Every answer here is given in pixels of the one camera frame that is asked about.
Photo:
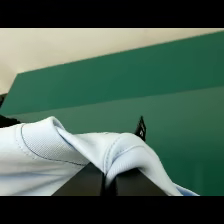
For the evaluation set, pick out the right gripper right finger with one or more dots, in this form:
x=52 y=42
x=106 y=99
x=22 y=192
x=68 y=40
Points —
x=136 y=185

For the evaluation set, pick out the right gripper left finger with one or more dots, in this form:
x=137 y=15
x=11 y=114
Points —
x=83 y=183

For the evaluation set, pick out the light blue shirt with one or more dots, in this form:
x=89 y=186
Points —
x=43 y=160

